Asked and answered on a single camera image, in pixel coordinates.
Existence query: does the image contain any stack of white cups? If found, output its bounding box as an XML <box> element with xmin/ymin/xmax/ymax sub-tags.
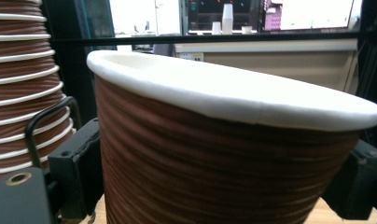
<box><xmin>221</xmin><ymin>3</ymin><xmax>234</xmax><ymax>35</ymax></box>

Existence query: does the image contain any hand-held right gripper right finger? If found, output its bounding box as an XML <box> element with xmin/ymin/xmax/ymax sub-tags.
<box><xmin>321</xmin><ymin>139</ymin><xmax>377</xmax><ymax>220</ymax></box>

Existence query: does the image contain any black wire cup holder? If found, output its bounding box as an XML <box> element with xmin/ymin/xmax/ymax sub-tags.
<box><xmin>24</xmin><ymin>95</ymin><xmax>82</xmax><ymax>171</ymax></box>

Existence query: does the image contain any bright monitor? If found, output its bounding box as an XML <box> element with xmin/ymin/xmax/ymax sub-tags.
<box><xmin>263</xmin><ymin>0</ymin><xmax>356</xmax><ymax>33</ymax></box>

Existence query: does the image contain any tall stack of brown cups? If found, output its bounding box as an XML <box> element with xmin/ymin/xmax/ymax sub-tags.
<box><xmin>0</xmin><ymin>0</ymin><xmax>77</xmax><ymax>185</ymax></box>

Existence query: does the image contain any dark monitor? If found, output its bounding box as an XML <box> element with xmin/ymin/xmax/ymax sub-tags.
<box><xmin>188</xmin><ymin>0</ymin><xmax>263</xmax><ymax>33</ymax></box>

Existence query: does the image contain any brown paper cup white rim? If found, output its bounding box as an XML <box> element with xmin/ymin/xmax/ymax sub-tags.
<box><xmin>86</xmin><ymin>49</ymin><xmax>377</xmax><ymax>224</ymax></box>

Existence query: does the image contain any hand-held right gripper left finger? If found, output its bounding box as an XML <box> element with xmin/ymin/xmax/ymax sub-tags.
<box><xmin>48</xmin><ymin>118</ymin><xmax>105</xmax><ymax>220</ymax></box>

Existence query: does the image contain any black horizontal bar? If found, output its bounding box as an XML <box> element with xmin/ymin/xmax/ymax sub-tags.
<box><xmin>49</xmin><ymin>31</ymin><xmax>362</xmax><ymax>49</ymax></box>

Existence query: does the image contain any beige counter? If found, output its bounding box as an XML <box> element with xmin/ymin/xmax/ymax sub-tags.
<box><xmin>173</xmin><ymin>38</ymin><xmax>359</xmax><ymax>95</ymax></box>

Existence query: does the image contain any wall power outlet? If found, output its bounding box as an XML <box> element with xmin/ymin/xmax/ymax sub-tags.
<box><xmin>178</xmin><ymin>51</ymin><xmax>205</xmax><ymax>63</ymax></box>

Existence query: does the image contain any black cabinet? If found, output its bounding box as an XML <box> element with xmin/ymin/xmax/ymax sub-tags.
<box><xmin>41</xmin><ymin>0</ymin><xmax>117</xmax><ymax>127</ymax></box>

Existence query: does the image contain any black tripod stand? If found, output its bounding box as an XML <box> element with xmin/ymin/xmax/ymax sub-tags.
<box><xmin>355</xmin><ymin>0</ymin><xmax>377</xmax><ymax>148</ymax></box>

